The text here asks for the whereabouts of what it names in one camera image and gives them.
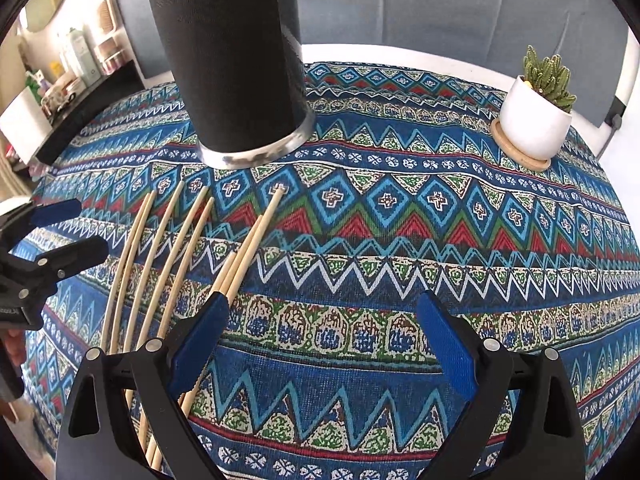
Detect pink jar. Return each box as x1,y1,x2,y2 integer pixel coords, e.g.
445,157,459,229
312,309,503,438
95,37,131,73

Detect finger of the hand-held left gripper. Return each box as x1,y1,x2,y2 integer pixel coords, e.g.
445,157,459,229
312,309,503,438
0,236,110,301
0,198,83,248

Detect black shelf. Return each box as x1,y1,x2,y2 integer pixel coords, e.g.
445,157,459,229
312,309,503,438
37,60,146,166

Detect blue-grey backdrop cloth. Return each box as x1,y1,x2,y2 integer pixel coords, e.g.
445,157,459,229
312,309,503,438
132,0,628,83

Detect cactus in white pot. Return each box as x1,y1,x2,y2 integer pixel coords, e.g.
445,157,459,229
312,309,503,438
500,45,578,160

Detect pale green bottle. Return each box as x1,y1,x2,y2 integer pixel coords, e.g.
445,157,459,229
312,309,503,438
65,27,103,86

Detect blue patterned tablecloth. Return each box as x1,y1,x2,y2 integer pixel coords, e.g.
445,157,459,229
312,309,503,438
20,60,631,480

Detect white box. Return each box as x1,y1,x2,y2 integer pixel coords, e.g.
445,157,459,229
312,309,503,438
0,91,52,161

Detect round wooden coaster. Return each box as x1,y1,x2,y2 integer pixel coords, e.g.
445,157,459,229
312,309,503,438
490,119,552,173

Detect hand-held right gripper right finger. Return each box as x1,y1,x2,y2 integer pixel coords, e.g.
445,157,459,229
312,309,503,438
416,291,587,480

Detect white foam board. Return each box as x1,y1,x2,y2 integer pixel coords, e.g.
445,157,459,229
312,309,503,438
617,20,640,111

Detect black cylindrical utensil holder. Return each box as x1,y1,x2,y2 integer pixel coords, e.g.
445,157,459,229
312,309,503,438
146,0,315,170

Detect person's left hand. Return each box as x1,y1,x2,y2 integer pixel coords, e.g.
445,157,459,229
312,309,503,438
0,329,25,368

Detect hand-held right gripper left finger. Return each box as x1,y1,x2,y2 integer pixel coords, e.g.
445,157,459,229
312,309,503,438
54,291,231,480

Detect group of wooden chopsticks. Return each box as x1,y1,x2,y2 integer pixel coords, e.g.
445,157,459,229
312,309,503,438
97,183,288,476

